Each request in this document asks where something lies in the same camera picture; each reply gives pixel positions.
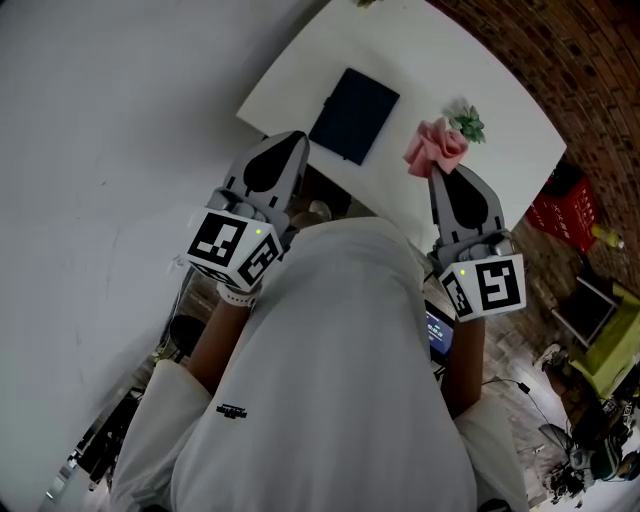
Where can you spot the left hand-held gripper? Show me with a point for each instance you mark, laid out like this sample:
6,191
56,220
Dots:
232,245

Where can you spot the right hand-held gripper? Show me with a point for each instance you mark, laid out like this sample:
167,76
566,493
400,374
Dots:
492,287

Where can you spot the pink cloth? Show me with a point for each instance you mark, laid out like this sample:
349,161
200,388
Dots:
435,145

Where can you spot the dark blue notebook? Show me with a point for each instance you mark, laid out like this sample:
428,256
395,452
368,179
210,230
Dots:
355,117

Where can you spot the person's right forearm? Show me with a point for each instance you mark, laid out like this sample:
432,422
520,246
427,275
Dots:
465,370

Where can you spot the person's left forearm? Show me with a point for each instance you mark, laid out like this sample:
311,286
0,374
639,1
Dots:
215,350

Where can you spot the small green plant sprig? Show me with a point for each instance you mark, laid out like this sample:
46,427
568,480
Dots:
469,122

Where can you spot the red fire extinguisher box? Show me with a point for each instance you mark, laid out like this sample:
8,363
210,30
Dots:
565,210

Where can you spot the white wristwatch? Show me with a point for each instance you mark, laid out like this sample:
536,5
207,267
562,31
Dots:
237,296

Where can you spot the yellow-green bottle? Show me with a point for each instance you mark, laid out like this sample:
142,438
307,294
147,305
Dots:
607,236

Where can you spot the white sneaker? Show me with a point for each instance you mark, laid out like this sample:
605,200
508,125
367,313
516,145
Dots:
552,355

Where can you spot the lime green chair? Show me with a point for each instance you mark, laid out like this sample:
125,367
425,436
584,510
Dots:
612,345

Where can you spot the person's white shirt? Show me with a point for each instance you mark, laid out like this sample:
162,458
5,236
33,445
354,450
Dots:
330,375

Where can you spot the black equipment rack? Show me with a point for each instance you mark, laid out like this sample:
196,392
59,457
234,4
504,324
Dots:
100,445

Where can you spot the white wall plate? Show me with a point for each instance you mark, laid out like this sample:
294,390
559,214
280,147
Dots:
176,260

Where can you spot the white metal frame stool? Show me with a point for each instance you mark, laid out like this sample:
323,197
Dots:
590,305

